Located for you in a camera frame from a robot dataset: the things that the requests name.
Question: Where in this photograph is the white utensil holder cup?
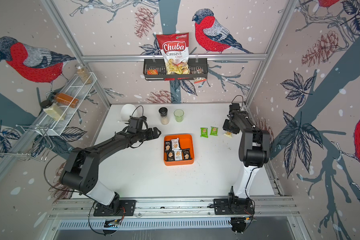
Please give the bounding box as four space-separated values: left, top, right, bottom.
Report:
121 104 138 122

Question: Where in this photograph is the green glass cup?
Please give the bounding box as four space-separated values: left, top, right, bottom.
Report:
174 109 184 123

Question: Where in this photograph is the white wire wall shelf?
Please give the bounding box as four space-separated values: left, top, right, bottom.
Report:
0 72 98 162

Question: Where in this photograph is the black cookie packet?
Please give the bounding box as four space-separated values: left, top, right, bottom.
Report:
166 151 175 162
182 149 192 161
164 141 172 152

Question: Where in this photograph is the black cookie packet front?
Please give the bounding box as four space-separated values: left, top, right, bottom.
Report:
166 151 175 162

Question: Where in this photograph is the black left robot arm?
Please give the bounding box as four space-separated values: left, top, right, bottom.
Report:
60 127 162 210

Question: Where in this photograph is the red Chuba chips bag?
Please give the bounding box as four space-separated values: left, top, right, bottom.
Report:
156 33 191 75

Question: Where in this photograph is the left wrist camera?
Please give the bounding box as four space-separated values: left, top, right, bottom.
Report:
127 116 148 134

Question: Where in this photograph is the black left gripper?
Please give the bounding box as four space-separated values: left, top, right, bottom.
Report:
136 126 162 142

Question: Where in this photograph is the glass spice jar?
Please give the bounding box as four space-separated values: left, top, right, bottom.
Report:
76 64 92 85

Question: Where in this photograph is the beige cookie packet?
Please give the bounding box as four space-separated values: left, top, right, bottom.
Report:
224 132 232 138

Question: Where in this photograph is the orange sauce bottle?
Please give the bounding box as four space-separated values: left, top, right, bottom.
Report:
53 93 79 109

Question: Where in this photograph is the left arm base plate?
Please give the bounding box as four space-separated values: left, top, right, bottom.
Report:
94 199 137 217

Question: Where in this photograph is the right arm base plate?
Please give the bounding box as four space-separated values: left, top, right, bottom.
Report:
209 197 255 216

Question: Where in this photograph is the white cookie packet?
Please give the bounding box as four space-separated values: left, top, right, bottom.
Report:
171 138 181 151
174 150 183 161

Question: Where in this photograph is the white cookie packet front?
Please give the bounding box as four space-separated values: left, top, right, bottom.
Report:
174 150 183 161

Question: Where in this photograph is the black wall basket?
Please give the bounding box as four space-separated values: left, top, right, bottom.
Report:
143 59 208 81

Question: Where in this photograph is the green cookie packet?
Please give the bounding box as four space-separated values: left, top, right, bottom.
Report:
201 128 209 138
210 127 218 136

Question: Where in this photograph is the orange storage box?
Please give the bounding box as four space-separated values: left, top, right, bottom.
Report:
164 134 195 166

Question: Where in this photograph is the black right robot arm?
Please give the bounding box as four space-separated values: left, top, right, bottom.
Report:
223 103 270 216

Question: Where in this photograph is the pale spice jar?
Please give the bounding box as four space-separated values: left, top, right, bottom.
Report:
41 100 66 122

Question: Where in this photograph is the glass grinder black cap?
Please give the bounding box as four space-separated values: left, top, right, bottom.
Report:
159 107 169 125

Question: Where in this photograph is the aluminium front rail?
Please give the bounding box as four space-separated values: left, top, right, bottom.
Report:
46 196 301 220

